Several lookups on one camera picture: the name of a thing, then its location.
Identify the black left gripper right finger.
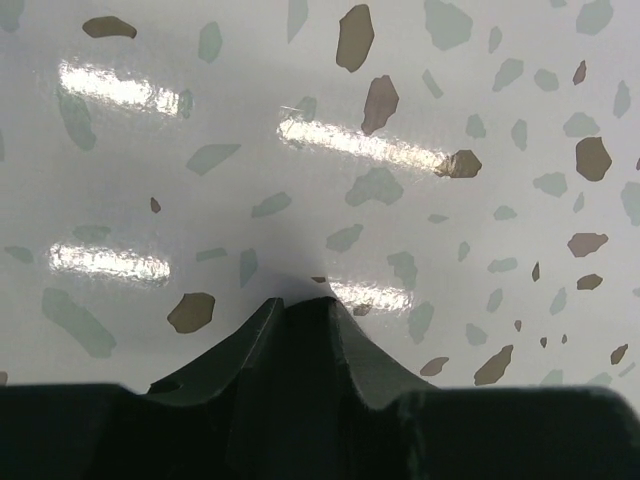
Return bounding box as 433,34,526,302
284,297,639,479

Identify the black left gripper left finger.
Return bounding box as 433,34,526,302
1,298,284,479

